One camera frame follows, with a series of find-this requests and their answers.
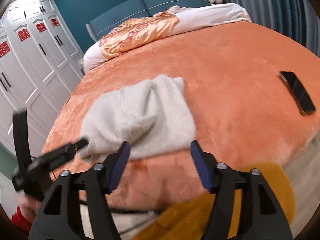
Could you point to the black and white plush toy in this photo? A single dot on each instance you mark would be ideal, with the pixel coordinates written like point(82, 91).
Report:
point(215, 0)

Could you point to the person's red-sleeved left forearm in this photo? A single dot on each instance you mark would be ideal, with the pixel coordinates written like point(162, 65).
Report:
point(21, 220)

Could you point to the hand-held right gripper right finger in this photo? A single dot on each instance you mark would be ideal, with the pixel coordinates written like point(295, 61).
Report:
point(200, 167)

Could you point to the orange satin floral cloth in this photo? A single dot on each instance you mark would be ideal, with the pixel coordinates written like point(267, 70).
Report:
point(140, 33)

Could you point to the cream cloth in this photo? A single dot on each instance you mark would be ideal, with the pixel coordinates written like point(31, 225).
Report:
point(130, 226)

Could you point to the orange plush blanket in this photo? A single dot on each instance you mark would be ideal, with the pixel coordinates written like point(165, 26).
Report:
point(225, 80)

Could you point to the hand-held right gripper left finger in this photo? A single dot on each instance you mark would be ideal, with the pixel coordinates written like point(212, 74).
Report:
point(120, 165)

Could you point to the blue upholstered headboard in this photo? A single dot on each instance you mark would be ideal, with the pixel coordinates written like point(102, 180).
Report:
point(155, 5)

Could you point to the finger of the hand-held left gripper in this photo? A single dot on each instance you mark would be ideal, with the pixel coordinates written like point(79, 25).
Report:
point(81, 143)
point(22, 140)

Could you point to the cream sweater with black hearts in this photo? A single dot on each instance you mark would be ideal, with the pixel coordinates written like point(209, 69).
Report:
point(142, 115)

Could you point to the black smartphone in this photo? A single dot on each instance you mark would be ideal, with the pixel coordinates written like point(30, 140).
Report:
point(298, 93)

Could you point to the bedside table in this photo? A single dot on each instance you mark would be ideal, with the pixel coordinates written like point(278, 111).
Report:
point(81, 67)

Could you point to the white wardrobe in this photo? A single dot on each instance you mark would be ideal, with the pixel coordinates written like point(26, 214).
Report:
point(37, 67)

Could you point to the person's left hand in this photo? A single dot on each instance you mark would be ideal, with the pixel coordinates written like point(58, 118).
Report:
point(30, 206)

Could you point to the grey curtain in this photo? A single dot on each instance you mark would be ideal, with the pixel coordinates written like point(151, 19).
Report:
point(270, 7)

